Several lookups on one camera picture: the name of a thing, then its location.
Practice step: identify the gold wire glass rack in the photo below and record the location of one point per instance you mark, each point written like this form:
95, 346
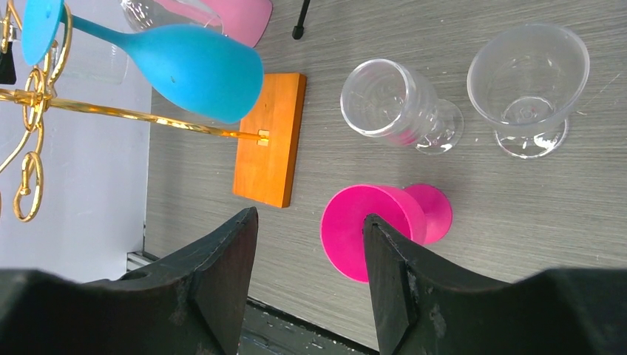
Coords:
39, 95

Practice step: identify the clear flute glass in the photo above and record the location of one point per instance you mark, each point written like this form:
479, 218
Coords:
391, 103

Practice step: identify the light pink plastic glass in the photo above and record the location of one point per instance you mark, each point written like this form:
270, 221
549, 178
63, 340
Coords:
242, 20

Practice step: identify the orange wooden rack base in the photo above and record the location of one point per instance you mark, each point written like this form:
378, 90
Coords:
264, 170

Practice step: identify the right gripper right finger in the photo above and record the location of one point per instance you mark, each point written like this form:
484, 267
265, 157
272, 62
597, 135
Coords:
425, 304

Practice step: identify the blue plastic wine glass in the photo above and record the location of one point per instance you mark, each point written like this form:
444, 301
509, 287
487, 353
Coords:
196, 68

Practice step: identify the black yellow tripod stand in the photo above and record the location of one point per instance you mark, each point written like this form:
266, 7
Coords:
299, 28

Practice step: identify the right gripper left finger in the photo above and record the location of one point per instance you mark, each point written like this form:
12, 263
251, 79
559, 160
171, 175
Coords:
189, 302

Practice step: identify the clear wine glass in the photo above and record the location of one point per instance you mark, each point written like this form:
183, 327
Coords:
525, 83

